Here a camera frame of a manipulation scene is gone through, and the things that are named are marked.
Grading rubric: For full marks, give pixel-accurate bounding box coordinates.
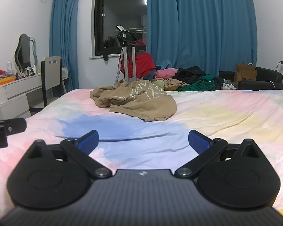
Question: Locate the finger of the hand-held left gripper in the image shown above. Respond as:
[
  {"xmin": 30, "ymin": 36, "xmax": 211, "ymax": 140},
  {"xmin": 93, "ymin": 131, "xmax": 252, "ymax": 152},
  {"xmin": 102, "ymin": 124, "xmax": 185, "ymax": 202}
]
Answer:
[{"xmin": 3, "ymin": 117, "xmax": 27, "ymax": 136}]

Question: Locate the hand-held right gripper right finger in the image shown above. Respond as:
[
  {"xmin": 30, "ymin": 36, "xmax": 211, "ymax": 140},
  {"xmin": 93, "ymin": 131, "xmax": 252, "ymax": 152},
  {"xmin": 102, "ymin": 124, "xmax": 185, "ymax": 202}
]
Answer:
[{"xmin": 175, "ymin": 129, "xmax": 261, "ymax": 179}]

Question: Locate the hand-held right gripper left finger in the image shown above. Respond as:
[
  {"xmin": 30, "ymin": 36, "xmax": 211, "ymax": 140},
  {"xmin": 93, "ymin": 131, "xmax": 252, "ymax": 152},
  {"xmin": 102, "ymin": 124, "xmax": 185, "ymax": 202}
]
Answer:
[{"xmin": 26, "ymin": 130, "xmax": 113, "ymax": 179}]

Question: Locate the tan printed shirt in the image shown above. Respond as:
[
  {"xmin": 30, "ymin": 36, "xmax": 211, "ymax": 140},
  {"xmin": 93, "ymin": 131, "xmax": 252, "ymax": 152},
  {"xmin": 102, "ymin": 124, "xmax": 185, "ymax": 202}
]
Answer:
[{"xmin": 90, "ymin": 79, "xmax": 177, "ymax": 122}]

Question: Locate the white dressing table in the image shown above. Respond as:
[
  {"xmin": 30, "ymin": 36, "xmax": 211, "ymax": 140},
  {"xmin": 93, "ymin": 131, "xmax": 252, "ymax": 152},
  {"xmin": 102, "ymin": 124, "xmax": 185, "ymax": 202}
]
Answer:
[{"xmin": 0, "ymin": 72, "xmax": 43, "ymax": 123}]

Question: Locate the pastel bed blanket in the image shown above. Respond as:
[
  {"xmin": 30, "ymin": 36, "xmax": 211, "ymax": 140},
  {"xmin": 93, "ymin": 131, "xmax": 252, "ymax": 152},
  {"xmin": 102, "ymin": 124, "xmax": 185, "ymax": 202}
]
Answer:
[{"xmin": 0, "ymin": 88, "xmax": 283, "ymax": 219}]

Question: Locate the orange box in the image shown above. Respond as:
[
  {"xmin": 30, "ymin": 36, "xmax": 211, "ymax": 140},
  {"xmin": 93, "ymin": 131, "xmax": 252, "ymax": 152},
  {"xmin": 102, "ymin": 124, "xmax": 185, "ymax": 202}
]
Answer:
[{"xmin": 0, "ymin": 76, "xmax": 16, "ymax": 86}]

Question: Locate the group of cosmetic bottles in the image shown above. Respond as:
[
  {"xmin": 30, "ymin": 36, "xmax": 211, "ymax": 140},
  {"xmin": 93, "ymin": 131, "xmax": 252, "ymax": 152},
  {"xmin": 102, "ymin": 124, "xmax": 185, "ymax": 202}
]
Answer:
[{"xmin": 25, "ymin": 65, "xmax": 37, "ymax": 76}]

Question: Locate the white backed chair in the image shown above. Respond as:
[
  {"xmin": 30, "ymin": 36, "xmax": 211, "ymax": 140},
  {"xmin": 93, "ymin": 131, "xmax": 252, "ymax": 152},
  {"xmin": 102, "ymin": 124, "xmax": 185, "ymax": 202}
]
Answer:
[{"xmin": 41, "ymin": 56, "xmax": 68, "ymax": 109}]

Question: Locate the beige cloth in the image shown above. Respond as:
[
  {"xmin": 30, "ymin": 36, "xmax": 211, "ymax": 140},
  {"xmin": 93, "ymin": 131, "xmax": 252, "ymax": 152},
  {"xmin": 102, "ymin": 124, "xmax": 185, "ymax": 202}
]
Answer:
[{"xmin": 164, "ymin": 79, "xmax": 189, "ymax": 91}]

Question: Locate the black cloth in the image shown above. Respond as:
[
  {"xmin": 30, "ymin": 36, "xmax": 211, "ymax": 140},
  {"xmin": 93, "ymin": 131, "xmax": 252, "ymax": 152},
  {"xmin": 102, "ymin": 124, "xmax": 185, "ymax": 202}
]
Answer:
[{"xmin": 173, "ymin": 66, "xmax": 207, "ymax": 84}]

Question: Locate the pale green cloth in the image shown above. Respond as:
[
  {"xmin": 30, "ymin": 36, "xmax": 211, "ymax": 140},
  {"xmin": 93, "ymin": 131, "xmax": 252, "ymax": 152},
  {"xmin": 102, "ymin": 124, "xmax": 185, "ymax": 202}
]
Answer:
[{"xmin": 152, "ymin": 80, "xmax": 167, "ymax": 90}]

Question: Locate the wavy framed mirror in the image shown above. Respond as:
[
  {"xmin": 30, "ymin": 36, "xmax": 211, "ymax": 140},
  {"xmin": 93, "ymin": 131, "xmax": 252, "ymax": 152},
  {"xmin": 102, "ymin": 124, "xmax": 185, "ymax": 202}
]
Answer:
[{"xmin": 13, "ymin": 33, "xmax": 37, "ymax": 74}]

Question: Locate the pink cloth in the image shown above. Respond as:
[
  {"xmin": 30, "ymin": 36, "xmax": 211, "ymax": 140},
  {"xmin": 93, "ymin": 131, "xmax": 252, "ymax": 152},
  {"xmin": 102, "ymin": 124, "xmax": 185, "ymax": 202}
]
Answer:
[{"xmin": 154, "ymin": 68, "xmax": 178, "ymax": 82}]

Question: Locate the brown paper bag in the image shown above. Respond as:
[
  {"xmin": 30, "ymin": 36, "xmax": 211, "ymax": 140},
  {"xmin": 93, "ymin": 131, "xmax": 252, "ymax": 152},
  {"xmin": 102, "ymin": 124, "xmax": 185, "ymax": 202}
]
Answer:
[{"xmin": 234, "ymin": 60, "xmax": 258, "ymax": 87}]

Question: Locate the silver garment steamer stand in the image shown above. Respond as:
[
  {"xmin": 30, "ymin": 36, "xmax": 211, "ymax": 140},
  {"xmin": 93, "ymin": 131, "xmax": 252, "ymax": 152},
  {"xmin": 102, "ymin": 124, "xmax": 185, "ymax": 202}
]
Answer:
[{"xmin": 114, "ymin": 25, "xmax": 138, "ymax": 85}]

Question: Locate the red cloth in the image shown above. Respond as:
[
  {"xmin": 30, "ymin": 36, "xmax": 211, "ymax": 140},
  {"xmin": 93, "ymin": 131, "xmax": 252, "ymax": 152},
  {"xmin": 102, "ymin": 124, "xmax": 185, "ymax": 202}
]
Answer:
[{"xmin": 119, "ymin": 53, "xmax": 156, "ymax": 80}]

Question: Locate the black sofa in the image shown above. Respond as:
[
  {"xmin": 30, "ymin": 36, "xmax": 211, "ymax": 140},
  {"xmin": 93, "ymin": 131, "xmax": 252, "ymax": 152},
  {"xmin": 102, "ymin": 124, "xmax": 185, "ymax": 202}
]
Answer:
[{"xmin": 219, "ymin": 67, "xmax": 283, "ymax": 90}]

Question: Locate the narrow blue curtain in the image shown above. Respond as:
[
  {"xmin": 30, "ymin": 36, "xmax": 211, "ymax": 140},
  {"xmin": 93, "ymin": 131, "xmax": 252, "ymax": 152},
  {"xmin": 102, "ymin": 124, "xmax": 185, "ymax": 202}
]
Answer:
[{"xmin": 49, "ymin": 0, "xmax": 81, "ymax": 97}]

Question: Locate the dark window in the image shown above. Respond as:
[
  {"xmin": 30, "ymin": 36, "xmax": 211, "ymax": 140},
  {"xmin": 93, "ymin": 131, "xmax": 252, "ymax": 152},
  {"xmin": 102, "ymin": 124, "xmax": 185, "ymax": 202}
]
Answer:
[{"xmin": 94, "ymin": 0, "xmax": 148, "ymax": 57}]

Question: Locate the white charging cable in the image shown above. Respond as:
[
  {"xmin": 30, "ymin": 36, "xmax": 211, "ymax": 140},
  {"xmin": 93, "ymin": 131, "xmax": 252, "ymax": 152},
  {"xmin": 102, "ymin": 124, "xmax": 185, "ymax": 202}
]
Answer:
[{"xmin": 257, "ymin": 79, "xmax": 277, "ymax": 86}]

